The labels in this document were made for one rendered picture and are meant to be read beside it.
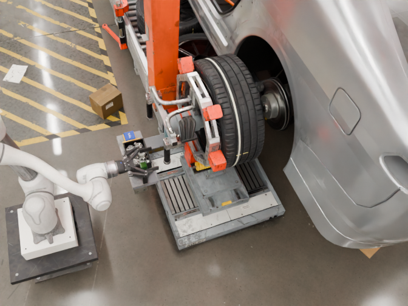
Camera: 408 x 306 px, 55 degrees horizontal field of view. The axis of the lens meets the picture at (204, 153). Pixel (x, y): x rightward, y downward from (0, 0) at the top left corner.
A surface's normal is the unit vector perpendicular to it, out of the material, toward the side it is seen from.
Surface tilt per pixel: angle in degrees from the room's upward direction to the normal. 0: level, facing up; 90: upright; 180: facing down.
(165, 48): 90
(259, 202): 0
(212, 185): 0
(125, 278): 0
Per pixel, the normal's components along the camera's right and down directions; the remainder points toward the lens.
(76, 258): 0.07, -0.56
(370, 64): -0.60, -0.13
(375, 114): -0.89, 0.14
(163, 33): 0.36, 0.79
